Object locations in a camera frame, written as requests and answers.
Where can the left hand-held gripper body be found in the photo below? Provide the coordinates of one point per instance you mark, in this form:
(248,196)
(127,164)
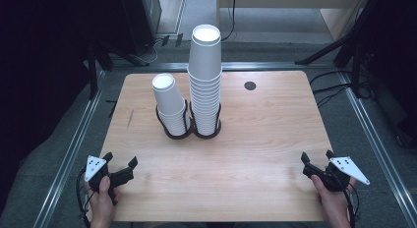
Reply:
(93,165)

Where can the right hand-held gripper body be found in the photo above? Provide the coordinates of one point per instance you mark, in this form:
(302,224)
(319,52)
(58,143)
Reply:
(344,164)

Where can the tall stack of paper cups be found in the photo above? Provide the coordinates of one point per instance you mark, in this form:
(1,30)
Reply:
(205,64)

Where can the person's left hand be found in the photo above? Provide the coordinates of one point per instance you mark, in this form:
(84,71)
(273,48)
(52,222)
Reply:
(101,205)

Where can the person's right hand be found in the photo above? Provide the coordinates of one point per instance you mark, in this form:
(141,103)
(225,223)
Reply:
(334,208)

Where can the black floor tape marks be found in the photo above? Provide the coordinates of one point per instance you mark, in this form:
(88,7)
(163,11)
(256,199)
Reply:
(113,108)

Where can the short stack of paper cups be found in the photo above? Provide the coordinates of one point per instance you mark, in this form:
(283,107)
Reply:
(168,100)

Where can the black round table grommet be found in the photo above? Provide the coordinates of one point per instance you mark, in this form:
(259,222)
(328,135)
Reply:
(250,85)

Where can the black metal stand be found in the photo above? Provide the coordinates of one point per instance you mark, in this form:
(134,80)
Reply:
(98,57)

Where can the black tripod stand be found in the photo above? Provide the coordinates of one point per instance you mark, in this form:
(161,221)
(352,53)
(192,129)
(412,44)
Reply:
(350,38)

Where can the light wooden furniture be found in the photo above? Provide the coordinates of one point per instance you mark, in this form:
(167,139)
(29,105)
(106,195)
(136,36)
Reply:
(337,21)

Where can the dark cabinet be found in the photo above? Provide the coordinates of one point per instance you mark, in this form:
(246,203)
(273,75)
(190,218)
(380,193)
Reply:
(137,21)

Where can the aluminium frame rail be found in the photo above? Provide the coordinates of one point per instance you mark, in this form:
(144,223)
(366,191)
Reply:
(75,149)
(377,149)
(262,66)

